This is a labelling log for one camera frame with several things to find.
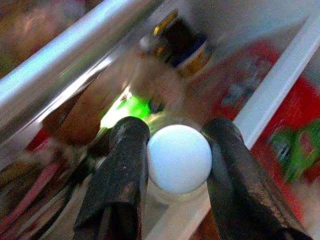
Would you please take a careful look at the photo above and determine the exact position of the silver fridge shelf rail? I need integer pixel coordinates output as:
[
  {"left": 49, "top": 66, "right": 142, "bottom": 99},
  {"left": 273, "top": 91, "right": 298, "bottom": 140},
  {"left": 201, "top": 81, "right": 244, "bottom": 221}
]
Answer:
[{"left": 0, "top": 0, "right": 165, "bottom": 111}]

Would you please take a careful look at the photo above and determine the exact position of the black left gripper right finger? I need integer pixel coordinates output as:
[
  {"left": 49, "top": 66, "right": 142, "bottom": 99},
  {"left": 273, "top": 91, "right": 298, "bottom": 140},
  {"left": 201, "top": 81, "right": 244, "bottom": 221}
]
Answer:
[{"left": 201, "top": 117, "right": 313, "bottom": 240}]

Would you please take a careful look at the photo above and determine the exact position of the clear bottle white cap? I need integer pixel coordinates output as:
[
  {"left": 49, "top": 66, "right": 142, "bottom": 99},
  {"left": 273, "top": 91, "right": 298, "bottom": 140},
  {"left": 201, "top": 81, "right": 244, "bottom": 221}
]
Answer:
[{"left": 146, "top": 114, "right": 214, "bottom": 204}]

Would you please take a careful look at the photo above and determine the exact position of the brown bottle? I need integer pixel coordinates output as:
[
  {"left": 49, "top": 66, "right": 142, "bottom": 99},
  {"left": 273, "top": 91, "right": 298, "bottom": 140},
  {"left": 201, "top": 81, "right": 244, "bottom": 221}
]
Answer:
[{"left": 41, "top": 81, "right": 102, "bottom": 146}]

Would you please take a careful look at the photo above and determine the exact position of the red green carton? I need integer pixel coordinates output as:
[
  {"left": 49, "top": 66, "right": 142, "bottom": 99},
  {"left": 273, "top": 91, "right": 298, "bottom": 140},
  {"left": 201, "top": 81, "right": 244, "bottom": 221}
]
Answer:
[{"left": 249, "top": 76, "right": 320, "bottom": 227}]

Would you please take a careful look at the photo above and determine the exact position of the green glass bottle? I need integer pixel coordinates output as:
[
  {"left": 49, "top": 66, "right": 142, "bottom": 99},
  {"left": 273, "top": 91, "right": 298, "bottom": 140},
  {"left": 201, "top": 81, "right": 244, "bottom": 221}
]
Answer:
[{"left": 99, "top": 95, "right": 151, "bottom": 135}]

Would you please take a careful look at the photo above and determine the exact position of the white fridge shelf edge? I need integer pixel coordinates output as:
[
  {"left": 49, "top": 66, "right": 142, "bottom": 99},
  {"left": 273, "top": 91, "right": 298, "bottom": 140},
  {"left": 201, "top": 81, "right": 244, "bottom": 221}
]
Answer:
[{"left": 233, "top": 14, "right": 320, "bottom": 152}]

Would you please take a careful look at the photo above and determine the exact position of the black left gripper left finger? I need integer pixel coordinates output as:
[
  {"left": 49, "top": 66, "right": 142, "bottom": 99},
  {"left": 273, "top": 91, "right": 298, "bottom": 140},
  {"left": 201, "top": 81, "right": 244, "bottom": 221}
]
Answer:
[{"left": 74, "top": 116, "right": 151, "bottom": 240}]

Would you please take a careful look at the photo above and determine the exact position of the dark jar yellow blue label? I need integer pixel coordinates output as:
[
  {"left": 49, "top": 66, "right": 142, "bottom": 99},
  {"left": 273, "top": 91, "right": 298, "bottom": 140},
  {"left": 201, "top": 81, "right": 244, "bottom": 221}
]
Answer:
[{"left": 139, "top": 9, "right": 214, "bottom": 79}]

